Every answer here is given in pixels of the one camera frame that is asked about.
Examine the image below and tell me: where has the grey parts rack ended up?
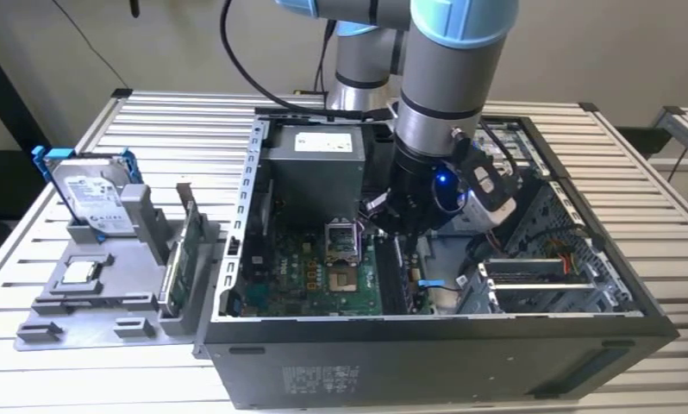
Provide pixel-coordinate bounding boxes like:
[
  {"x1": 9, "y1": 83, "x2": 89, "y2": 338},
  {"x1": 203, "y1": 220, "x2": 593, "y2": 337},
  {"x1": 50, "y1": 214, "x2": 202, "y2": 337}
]
[{"x1": 11, "y1": 183, "x2": 231, "y2": 354}]

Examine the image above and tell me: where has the silver CPU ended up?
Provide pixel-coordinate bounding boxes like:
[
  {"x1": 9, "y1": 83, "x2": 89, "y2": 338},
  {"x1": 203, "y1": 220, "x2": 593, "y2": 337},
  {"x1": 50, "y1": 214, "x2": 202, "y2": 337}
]
[{"x1": 59, "y1": 261, "x2": 101, "y2": 286}]

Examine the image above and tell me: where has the red and orange wire bundle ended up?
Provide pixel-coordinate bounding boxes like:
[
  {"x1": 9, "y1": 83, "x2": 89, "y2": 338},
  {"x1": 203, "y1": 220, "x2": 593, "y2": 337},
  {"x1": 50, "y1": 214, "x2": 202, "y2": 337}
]
[{"x1": 543, "y1": 238, "x2": 581, "y2": 276}]

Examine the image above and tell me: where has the metal slat side table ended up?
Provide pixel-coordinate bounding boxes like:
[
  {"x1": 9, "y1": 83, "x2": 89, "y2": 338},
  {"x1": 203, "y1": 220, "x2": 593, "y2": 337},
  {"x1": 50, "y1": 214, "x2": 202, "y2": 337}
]
[{"x1": 647, "y1": 104, "x2": 688, "y2": 176}]

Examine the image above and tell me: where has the graphics card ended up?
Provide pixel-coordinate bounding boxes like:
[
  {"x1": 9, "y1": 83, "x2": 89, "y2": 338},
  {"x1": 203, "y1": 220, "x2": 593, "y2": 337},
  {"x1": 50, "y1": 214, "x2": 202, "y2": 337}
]
[{"x1": 155, "y1": 182, "x2": 209, "y2": 321}]

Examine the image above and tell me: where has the green motherboard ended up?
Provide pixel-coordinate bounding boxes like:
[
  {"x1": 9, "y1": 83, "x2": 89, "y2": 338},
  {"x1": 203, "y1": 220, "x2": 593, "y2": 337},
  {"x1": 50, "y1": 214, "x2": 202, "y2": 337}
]
[{"x1": 238, "y1": 189, "x2": 438, "y2": 317}]

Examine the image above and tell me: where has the silver hard disk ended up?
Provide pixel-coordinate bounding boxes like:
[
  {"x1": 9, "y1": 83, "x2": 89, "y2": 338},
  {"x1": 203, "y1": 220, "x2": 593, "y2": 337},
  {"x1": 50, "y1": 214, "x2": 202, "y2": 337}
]
[{"x1": 43, "y1": 155, "x2": 138, "y2": 237}]

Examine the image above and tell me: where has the thin black wall wire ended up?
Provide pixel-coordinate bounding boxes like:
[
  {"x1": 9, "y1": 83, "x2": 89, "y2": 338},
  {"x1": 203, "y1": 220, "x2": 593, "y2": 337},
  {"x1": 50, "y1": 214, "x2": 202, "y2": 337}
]
[{"x1": 61, "y1": 0, "x2": 134, "y2": 91}]

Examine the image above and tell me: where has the black PC case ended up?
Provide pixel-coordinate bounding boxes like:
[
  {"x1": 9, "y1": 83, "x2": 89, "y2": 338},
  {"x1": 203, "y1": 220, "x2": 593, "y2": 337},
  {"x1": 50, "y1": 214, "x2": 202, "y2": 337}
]
[{"x1": 191, "y1": 105, "x2": 682, "y2": 411}]

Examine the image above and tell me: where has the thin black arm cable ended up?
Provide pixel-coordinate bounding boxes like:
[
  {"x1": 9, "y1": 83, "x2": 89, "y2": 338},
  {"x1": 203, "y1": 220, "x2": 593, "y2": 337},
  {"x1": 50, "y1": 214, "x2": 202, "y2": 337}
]
[{"x1": 314, "y1": 20, "x2": 339, "y2": 92}]

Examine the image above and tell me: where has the wire with blue tab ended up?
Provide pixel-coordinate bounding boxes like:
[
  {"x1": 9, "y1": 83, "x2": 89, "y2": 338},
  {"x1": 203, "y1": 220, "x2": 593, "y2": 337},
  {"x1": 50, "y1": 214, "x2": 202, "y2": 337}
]
[{"x1": 415, "y1": 278, "x2": 465, "y2": 292}]

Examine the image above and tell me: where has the blue disk carrier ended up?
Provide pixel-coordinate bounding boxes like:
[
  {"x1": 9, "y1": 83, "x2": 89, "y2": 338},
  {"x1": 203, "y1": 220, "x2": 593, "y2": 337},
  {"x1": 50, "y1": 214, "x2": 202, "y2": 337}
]
[{"x1": 30, "y1": 145, "x2": 146, "y2": 243}]

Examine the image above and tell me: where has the metal socket cover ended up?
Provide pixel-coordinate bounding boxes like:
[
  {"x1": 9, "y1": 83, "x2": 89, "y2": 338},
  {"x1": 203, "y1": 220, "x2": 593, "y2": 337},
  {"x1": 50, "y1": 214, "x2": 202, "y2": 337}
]
[{"x1": 323, "y1": 216, "x2": 362, "y2": 266}]

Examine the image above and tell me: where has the CPU socket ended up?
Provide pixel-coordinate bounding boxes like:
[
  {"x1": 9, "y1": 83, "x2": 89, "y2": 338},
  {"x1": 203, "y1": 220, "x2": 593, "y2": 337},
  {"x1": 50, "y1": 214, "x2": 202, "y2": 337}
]
[{"x1": 327, "y1": 267, "x2": 361, "y2": 295}]

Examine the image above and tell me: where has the grey power supply unit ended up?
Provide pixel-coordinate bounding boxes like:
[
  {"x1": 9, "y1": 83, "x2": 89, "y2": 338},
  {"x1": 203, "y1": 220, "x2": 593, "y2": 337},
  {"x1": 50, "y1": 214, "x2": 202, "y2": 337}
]
[{"x1": 261, "y1": 124, "x2": 370, "y2": 228}]

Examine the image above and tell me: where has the metal disk bay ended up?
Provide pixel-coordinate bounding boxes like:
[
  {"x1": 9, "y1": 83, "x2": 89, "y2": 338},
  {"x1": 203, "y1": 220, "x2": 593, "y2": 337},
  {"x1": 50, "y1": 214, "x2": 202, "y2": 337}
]
[{"x1": 471, "y1": 254, "x2": 609, "y2": 315}]

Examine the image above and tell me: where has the silver metal drive cage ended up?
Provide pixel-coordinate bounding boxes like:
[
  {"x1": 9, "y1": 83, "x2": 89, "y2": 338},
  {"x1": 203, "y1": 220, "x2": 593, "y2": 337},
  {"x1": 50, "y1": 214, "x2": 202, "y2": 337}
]
[{"x1": 475, "y1": 116, "x2": 554, "y2": 186}]

